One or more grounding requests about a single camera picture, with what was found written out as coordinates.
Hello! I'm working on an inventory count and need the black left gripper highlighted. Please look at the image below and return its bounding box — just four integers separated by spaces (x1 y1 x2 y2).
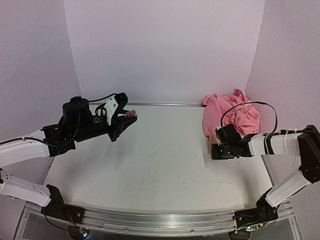
74 110 138 144

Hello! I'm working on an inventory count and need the pink nail polish bottle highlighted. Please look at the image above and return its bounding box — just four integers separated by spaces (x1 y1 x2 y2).
125 109 138 117

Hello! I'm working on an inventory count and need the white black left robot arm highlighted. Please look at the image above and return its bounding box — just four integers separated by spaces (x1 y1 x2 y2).
0 92 138 224

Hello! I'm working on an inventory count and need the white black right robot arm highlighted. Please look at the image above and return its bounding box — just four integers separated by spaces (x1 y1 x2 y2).
211 124 320 228

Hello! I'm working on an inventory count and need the mannequin hand with long nails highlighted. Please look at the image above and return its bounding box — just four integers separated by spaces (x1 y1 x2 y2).
208 135 219 156

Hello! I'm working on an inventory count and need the pink zip hoodie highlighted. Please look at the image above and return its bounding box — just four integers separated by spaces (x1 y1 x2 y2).
200 89 261 138

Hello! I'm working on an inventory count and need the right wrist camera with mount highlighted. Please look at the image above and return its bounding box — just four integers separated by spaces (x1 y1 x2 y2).
215 124 238 146

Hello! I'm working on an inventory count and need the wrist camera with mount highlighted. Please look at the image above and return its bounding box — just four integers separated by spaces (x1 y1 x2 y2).
215 124 238 146
95 92 129 126

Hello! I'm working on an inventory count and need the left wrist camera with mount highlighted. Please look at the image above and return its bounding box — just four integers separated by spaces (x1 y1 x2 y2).
95 92 129 126

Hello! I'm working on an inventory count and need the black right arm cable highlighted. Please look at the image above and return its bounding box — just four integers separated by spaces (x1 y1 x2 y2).
219 100 278 137

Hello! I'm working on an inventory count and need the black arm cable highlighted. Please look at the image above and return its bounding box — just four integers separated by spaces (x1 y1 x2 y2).
0 92 117 148
219 100 278 137

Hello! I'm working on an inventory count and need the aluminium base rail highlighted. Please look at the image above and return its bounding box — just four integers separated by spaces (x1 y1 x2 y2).
14 200 301 240

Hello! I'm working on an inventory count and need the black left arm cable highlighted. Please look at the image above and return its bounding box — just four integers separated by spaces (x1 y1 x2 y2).
0 92 117 148

